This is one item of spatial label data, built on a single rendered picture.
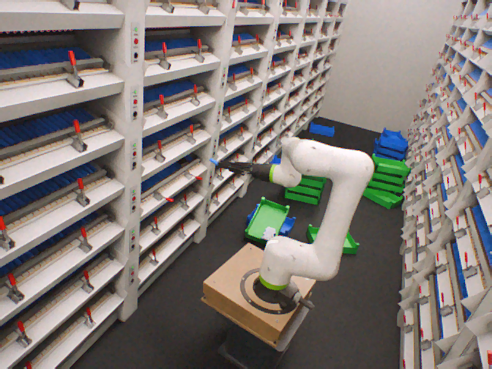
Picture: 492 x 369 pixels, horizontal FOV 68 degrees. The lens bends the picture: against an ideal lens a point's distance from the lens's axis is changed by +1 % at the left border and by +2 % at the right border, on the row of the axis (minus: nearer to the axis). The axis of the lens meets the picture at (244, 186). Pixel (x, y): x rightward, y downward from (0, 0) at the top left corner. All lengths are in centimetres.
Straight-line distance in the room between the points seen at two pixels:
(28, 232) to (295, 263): 88
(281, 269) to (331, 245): 21
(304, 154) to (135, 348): 113
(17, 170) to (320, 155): 88
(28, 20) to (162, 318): 137
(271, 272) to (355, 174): 49
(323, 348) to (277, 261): 68
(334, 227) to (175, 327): 93
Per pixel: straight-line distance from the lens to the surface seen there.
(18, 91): 105
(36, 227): 121
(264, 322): 144
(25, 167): 111
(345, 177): 127
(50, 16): 104
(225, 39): 184
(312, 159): 122
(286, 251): 137
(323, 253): 139
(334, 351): 196
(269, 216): 251
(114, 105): 131
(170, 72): 148
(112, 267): 162
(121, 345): 181
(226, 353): 177
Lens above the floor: 144
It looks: 28 degrees down
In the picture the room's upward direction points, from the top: 10 degrees clockwise
